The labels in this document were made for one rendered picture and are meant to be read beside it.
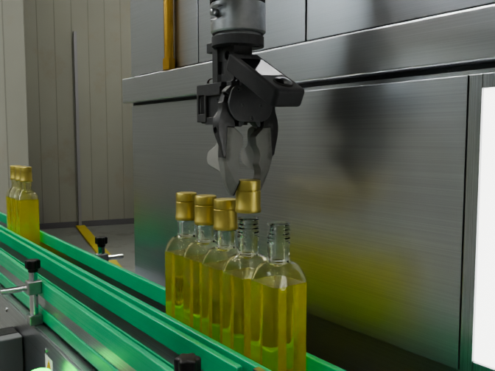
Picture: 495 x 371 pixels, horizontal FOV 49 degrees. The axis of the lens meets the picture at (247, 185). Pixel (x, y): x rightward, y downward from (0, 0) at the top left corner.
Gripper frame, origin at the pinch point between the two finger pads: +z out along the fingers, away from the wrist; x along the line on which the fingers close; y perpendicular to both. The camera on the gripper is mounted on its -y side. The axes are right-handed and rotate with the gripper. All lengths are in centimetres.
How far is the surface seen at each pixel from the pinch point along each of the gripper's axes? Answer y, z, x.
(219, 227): 4.9, 6.2, 1.4
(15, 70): 498, -71, -96
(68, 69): 692, -99, -214
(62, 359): 32.9, 31.5, 15.2
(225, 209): 4.3, 3.7, 0.7
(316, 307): -0.8, 19.1, -12.3
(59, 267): 63, 22, 6
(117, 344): 13.6, 23.4, 13.4
